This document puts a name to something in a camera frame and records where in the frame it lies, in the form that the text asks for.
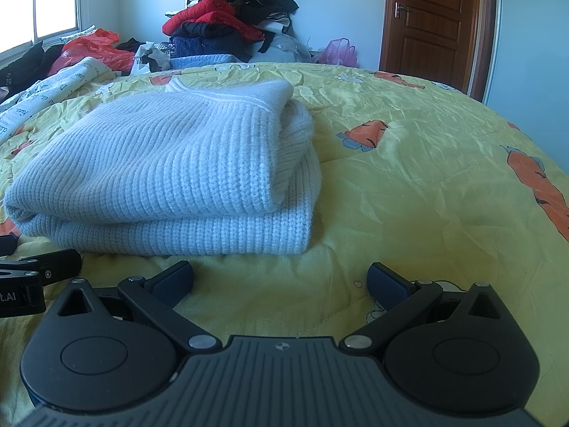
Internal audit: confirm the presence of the large black cloth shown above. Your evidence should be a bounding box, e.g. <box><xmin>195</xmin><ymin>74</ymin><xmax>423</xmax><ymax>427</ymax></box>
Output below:
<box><xmin>0</xmin><ymin>41</ymin><xmax>65</xmax><ymax>96</ymax></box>

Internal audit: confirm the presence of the red plastic bag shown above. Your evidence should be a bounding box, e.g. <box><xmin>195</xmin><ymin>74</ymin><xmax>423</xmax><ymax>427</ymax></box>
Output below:
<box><xmin>47</xmin><ymin>28</ymin><xmax>136</xmax><ymax>76</ymax></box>

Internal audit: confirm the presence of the window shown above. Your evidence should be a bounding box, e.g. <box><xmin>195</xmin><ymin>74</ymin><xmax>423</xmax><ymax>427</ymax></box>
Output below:
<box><xmin>0</xmin><ymin>0</ymin><xmax>83</xmax><ymax>52</ymax></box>

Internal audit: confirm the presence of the white and black garment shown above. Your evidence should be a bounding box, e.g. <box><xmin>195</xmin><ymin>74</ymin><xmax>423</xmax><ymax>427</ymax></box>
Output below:
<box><xmin>260</xmin><ymin>9</ymin><xmax>296</xmax><ymax>34</ymax></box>

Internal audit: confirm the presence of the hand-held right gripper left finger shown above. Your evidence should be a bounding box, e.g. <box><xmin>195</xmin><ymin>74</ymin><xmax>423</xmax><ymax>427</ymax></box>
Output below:
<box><xmin>55</xmin><ymin>261</ymin><xmax>223</xmax><ymax>357</ymax></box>

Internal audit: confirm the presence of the light blue knitted sweater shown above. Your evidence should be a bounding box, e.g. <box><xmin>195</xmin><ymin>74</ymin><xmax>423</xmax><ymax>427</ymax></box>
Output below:
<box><xmin>168</xmin><ymin>53</ymin><xmax>243</xmax><ymax>70</ymax></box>

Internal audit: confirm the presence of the pink plastic bag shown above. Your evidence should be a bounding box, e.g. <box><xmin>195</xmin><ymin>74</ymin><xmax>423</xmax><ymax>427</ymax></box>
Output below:
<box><xmin>317</xmin><ymin>38</ymin><xmax>358</xmax><ymax>68</ymax></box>

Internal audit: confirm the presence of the red jacket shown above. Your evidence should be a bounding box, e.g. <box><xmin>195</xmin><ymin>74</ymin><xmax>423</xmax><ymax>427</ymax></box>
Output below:
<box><xmin>161</xmin><ymin>0</ymin><xmax>265</xmax><ymax>41</ymax></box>

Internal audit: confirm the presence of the white printed quilt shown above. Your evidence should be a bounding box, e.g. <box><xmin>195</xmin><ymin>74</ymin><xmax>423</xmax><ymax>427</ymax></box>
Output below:
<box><xmin>0</xmin><ymin>56</ymin><xmax>112</xmax><ymax>143</ymax></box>

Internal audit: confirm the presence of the grey white crumpled cloth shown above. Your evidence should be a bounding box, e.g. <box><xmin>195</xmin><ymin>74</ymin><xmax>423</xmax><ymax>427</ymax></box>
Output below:
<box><xmin>131</xmin><ymin>41</ymin><xmax>172</xmax><ymax>74</ymax></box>

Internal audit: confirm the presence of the brown wooden door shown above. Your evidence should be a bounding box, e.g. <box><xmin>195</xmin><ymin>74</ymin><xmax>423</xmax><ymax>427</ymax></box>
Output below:
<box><xmin>379</xmin><ymin>0</ymin><xmax>498</xmax><ymax>102</ymax></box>

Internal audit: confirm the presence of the yellow printed bedsheet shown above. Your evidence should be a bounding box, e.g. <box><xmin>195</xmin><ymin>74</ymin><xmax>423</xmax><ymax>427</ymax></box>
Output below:
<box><xmin>0</xmin><ymin>60</ymin><xmax>569</xmax><ymax>427</ymax></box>

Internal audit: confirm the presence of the floral sliding door wardrobe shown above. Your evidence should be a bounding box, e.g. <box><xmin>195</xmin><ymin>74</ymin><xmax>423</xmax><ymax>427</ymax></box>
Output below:
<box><xmin>484</xmin><ymin>0</ymin><xmax>569</xmax><ymax>152</ymax></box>

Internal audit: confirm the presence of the dark navy jacket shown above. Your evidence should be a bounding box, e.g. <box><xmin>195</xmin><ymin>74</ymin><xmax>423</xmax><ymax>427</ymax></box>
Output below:
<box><xmin>171</xmin><ymin>22</ymin><xmax>263</xmax><ymax>60</ymax></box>

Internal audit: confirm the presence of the white knitted sweater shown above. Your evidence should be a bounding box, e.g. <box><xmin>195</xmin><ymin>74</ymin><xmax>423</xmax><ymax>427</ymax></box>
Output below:
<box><xmin>4</xmin><ymin>78</ymin><xmax>323</xmax><ymax>256</ymax></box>

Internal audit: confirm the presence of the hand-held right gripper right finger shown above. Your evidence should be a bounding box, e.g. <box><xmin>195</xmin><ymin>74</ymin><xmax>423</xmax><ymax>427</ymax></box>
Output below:
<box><xmin>340</xmin><ymin>261</ymin><xmax>508</xmax><ymax>355</ymax></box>

